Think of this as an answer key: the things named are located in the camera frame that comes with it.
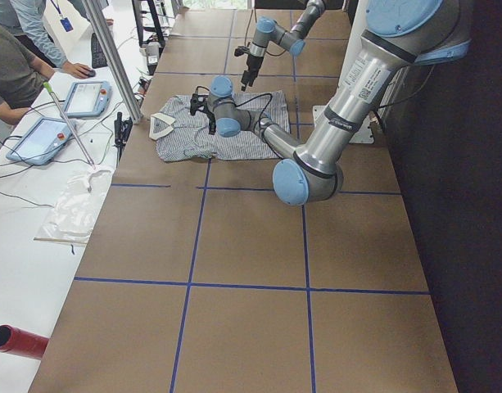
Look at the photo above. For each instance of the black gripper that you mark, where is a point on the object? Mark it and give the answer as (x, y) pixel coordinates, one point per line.
(212, 116)
(250, 65)

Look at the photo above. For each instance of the striped polo shirt white collar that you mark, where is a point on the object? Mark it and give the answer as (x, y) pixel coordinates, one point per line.
(233, 139)

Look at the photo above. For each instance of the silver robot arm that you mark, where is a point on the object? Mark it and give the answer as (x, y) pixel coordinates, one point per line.
(397, 34)
(269, 31)

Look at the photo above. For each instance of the far blue teach pendant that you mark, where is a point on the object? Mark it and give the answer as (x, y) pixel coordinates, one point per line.
(87, 99)

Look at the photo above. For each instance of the blue teach pendant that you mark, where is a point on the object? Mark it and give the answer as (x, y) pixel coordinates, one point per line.
(87, 99)
(41, 143)

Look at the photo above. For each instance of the black keyboard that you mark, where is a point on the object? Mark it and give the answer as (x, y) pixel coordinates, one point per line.
(98, 57)

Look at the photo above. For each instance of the clear plastic bag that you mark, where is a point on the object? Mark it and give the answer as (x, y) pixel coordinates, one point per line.
(76, 210)

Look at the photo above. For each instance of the metal rod green tip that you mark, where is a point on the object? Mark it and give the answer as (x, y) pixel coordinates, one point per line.
(71, 127)

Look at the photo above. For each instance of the near blue teach pendant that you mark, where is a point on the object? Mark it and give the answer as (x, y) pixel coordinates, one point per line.
(41, 143)

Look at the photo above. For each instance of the seated person grey shirt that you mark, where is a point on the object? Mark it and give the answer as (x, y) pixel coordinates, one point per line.
(22, 75)

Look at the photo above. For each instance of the standing person blue shirt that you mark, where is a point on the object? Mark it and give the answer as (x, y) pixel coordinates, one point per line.
(24, 20)

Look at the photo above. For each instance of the red cylinder tube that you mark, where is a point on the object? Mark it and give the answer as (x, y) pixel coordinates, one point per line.
(15, 341)

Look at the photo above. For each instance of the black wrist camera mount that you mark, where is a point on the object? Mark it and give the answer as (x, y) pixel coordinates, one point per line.
(198, 103)
(241, 51)

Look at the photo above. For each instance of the white pedestal column with base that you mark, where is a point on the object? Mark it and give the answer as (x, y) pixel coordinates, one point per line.
(346, 110)

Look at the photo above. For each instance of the aluminium frame post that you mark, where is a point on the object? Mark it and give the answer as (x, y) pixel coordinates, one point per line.
(105, 38)

